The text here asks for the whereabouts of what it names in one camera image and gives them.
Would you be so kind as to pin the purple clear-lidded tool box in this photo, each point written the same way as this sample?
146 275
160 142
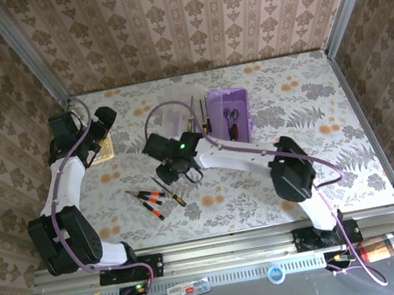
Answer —
226 93

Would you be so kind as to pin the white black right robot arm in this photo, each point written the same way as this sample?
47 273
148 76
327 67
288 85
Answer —
236 156

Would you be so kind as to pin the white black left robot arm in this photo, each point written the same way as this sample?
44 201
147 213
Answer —
63 185

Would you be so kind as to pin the yellow desk calculator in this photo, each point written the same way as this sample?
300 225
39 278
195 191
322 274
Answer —
107 151

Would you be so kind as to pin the floral patterned table cover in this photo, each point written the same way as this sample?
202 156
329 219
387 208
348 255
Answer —
253 213

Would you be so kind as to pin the clear plastic labelled case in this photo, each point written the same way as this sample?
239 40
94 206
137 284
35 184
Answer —
188 289

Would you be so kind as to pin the black controller board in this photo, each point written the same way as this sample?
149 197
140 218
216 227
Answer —
134 290
332 257

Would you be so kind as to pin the white blue tape roll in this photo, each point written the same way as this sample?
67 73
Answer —
272 279

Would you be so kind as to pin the plaid fabric pouch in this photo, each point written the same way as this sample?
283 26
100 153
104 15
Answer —
387 245

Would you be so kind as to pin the aluminium table side rail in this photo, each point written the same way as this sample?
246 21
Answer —
349 91
64 103

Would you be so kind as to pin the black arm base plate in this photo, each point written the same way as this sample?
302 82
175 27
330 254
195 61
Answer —
156 264
303 239

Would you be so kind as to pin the aluminium frame cross rail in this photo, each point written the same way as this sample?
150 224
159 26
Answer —
229 250

